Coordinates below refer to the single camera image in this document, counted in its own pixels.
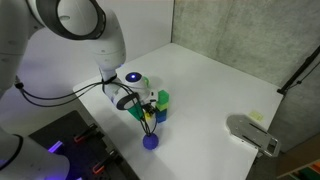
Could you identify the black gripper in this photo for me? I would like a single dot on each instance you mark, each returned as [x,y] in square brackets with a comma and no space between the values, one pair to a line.
[149,106]

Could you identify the yellow toy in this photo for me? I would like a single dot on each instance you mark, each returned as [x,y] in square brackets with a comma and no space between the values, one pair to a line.
[148,116]

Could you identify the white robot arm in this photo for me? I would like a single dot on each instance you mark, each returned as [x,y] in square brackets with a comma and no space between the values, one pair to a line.
[74,20]

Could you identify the lime yellow block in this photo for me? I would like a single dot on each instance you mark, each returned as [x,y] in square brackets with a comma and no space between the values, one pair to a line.
[162,107]

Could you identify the blue block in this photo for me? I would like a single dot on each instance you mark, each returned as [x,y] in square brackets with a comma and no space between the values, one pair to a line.
[161,115]

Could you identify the green block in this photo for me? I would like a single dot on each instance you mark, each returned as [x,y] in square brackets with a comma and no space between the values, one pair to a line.
[163,97]

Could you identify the blue ball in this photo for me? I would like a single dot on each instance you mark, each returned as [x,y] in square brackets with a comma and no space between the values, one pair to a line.
[151,141]

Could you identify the black orange clamp upper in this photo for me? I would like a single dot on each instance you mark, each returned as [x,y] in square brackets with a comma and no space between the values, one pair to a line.
[85,134]

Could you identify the black orange clamp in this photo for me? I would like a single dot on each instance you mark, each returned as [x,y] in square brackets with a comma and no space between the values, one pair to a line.
[85,134]
[100,166]

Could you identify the black orange clamp lower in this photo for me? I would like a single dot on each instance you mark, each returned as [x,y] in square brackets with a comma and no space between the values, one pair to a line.
[100,166]

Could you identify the silver metal plate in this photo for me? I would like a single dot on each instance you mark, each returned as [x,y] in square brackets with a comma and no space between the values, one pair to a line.
[247,130]

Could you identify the yellow sticky note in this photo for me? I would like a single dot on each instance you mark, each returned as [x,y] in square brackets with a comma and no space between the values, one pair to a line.
[256,115]

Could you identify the black tripod leg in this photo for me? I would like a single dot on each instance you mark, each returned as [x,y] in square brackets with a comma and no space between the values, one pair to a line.
[300,70]

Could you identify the wooden shelf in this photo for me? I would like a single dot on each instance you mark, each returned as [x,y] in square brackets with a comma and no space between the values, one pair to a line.
[301,156]

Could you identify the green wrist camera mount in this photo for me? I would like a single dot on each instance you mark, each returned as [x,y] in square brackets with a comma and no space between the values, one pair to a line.
[137,112]

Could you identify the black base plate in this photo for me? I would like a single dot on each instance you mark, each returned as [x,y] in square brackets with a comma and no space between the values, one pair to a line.
[84,155]

